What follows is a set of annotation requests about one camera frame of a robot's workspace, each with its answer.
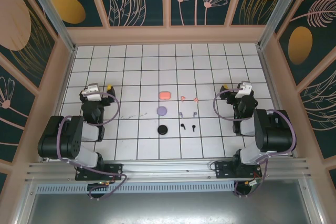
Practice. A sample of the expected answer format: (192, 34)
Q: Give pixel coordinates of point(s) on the pink earbud charging case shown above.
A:
(165, 95)

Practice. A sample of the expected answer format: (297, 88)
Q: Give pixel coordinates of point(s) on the purple round charging case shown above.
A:
(162, 110)

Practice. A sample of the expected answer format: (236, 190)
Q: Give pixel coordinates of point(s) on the black round charging case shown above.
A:
(163, 129)

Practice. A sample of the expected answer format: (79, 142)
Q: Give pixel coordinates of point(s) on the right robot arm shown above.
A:
(275, 132)

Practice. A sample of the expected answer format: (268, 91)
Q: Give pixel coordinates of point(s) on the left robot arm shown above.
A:
(52, 140)

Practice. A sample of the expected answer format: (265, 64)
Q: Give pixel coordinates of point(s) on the grey metal sheet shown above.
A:
(168, 208)

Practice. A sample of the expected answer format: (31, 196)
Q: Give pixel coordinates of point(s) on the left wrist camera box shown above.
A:
(92, 93)

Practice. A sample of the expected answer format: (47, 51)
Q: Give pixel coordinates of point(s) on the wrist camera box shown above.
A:
(92, 93)
(244, 90)

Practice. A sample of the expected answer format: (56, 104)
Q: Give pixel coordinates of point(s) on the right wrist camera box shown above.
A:
(244, 90)

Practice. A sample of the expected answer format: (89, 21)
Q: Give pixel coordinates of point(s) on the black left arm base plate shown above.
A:
(115, 170)

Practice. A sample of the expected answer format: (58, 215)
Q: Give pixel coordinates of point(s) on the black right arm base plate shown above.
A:
(223, 170)

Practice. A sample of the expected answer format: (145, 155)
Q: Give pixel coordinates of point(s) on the aluminium frame post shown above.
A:
(53, 16)
(281, 11)

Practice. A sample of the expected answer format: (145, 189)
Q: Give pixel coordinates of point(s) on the aluminium mounting rail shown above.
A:
(170, 167)

